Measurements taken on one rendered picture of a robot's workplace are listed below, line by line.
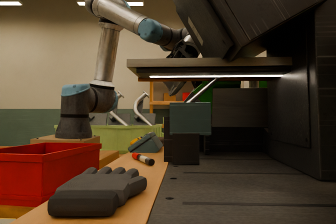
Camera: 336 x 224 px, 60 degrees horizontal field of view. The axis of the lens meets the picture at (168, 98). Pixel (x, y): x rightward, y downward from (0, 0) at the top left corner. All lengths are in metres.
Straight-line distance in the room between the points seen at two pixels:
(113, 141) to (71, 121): 0.58
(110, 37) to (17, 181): 0.78
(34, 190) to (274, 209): 0.55
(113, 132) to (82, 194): 1.46
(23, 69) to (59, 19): 1.70
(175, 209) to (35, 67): 8.52
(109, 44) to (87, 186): 1.04
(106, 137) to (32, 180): 1.08
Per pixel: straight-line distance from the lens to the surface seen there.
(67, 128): 1.25
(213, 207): 0.37
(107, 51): 1.35
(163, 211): 0.35
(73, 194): 0.34
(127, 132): 1.76
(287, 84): 0.68
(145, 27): 1.01
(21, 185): 0.79
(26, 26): 9.18
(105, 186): 0.37
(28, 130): 8.75
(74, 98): 1.25
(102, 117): 2.11
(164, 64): 0.61
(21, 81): 8.91
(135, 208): 0.36
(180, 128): 0.67
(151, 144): 0.89
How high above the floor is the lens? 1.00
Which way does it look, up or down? 4 degrees up
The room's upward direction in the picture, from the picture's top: straight up
